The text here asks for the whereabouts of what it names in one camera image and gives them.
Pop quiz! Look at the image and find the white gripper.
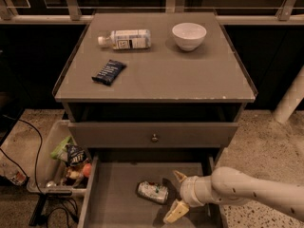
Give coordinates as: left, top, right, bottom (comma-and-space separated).
163, 170, 212, 223

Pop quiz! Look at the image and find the crushed 7up can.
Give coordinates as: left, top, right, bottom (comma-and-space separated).
137, 180, 168, 204

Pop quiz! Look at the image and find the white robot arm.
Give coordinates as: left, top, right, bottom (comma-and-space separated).
163, 72, 304, 223

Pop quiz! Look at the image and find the round metal drawer knob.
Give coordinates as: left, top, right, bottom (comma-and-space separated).
151, 134, 159, 143

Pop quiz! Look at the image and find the open middle grey drawer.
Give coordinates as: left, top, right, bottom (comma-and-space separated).
78, 157, 227, 228

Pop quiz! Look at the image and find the closed top grey drawer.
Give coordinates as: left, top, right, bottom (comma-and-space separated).
69, 122, 238, 148

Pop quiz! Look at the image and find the grey drawer cabinet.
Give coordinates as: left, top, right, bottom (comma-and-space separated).
52, 11, 258, 163

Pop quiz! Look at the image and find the red apple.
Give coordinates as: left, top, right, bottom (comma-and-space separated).
83, 163, 91, 178

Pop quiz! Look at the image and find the dark blue chip bag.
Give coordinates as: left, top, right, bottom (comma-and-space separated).
66, 144, 86, 166

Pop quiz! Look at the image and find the clear plastic storage bin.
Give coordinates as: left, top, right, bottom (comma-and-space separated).
27, 120, 87, 197

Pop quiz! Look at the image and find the green snack bag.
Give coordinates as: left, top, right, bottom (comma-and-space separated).
50, 136, 72, 162

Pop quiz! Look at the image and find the dark blue snack bar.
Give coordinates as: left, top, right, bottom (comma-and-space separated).
91, 60, 126, 86

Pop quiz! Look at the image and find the black device on floor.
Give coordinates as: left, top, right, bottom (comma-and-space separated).
28, 191, 72, 227

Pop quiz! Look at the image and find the white ceramic bowl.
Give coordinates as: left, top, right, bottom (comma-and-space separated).
172, 23, 207, 51

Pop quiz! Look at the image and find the clear plastic water bottle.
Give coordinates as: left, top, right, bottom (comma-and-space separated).
97, 29, 151, 50

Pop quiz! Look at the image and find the plastic bottle on floor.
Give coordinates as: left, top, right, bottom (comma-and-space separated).
1, 162, 27, 186

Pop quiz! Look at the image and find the metal window railing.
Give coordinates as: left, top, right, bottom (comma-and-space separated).
0, 0, 304, 25

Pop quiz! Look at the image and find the black power cable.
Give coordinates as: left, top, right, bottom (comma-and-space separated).
0, 114, 80, 228

